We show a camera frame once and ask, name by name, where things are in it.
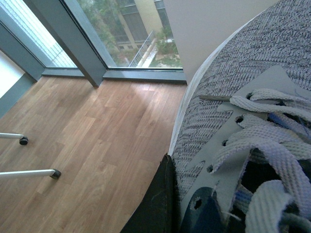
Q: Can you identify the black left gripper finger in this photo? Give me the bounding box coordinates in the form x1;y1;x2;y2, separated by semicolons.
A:
121;154;176;233

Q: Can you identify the grey knit sneaker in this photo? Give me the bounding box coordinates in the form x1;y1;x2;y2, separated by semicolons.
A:
171;0;311;233

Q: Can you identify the white chair leg with caster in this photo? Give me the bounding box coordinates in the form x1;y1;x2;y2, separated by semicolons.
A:
0;169;62;180

